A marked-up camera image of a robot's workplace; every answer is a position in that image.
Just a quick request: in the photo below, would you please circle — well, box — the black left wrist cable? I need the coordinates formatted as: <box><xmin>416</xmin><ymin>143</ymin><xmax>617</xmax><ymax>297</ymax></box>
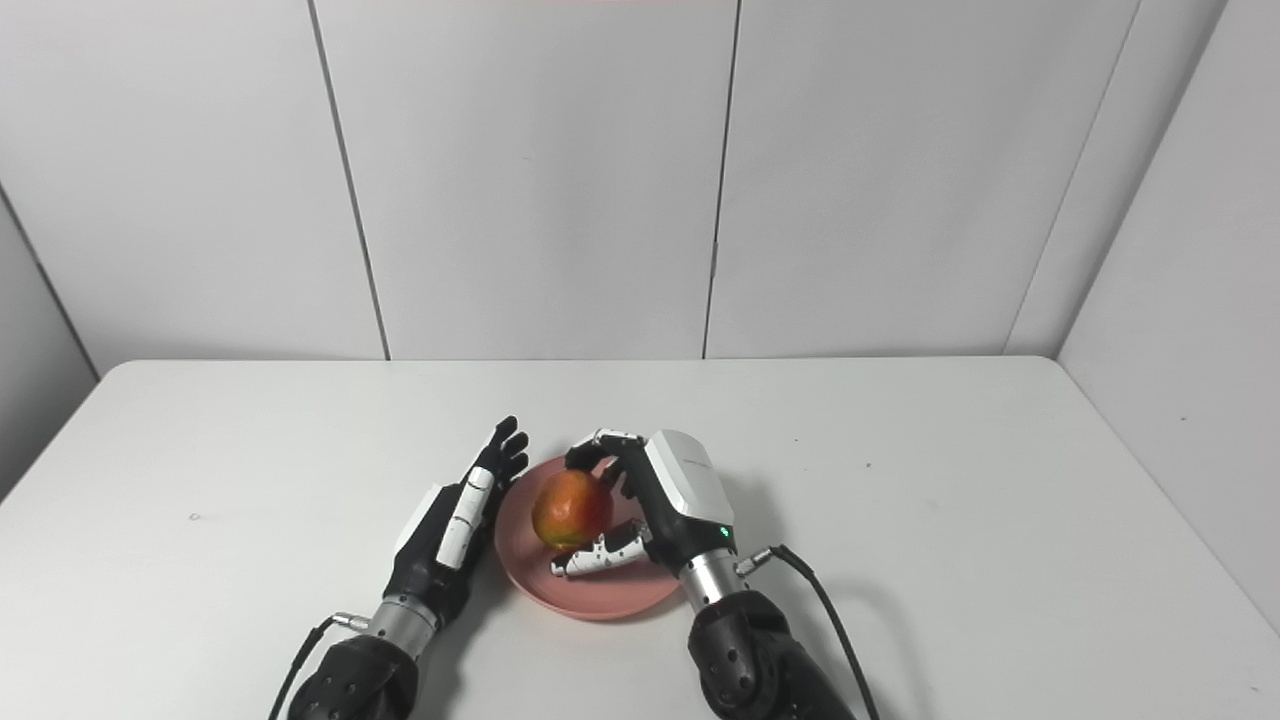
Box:
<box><xmin>266</xmin><ymin>612</ymin><xmax>373</xmax><ymax>720</ymax></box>

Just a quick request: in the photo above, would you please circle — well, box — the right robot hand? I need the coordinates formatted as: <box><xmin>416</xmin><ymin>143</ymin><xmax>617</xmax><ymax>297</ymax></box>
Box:
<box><xmin>550</xmin><ymin>429</ymin><xmax>738</xmax><ymax>589</ymax></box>

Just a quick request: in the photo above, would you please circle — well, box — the pink round plate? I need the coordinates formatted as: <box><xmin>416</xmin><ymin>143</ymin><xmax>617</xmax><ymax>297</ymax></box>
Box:
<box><xmin>494</xmin><ymin>455</ymin><xmax>686</xmax><ymax>622</ymax></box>

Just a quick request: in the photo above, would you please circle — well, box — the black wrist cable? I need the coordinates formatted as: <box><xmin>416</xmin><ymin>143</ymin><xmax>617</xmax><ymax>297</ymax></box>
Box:
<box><xmin>266</xmin><ymin>612</ymin><xmax>373</xmax><ymax>720</ymax></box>
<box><xmin>735</xmin><ymin>545</ymin><xmax>881</xmax><ymax>720</ymax></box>

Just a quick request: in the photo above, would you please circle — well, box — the red yellow apple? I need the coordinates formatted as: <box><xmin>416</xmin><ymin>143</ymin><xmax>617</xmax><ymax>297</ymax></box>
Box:
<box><xmin>531</xmin><ymin>469</ymin><xmax>615</xmax><ymax>552</ymax></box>

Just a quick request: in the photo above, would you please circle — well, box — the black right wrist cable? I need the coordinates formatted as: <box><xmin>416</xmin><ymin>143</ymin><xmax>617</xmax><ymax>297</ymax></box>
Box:
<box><xmin>735</xmin><ymin>545</ymin><xmax>881</xmax><ymax>720</ymax></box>

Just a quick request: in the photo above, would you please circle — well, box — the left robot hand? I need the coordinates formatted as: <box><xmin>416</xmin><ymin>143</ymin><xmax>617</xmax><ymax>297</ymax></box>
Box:
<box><xmin>383</xmin><ymin>416</ymin><xmax>530</xmax><ymax>631</ymax></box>

